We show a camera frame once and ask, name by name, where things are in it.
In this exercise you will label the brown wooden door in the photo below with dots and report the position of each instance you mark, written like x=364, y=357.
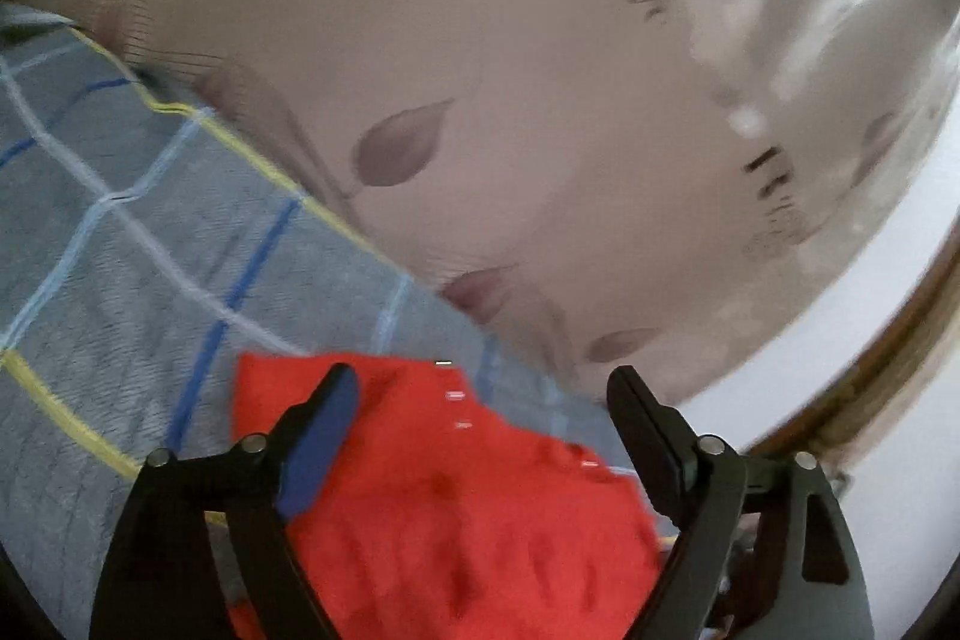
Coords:
x=862, y=400

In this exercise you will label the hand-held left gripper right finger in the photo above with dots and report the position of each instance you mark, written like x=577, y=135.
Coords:
x=652, y=445

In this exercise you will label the grey-blue plaid blanket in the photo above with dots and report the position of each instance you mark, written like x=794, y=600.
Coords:
x=112, y=280

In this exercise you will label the beige leaf-print curtain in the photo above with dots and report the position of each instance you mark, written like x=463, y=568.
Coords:
x=525, y=48

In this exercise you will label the red knit sweater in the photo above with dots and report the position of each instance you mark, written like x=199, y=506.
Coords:
x=465, y=520

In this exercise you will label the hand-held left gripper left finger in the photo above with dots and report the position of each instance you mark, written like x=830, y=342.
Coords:
x=315, y=452

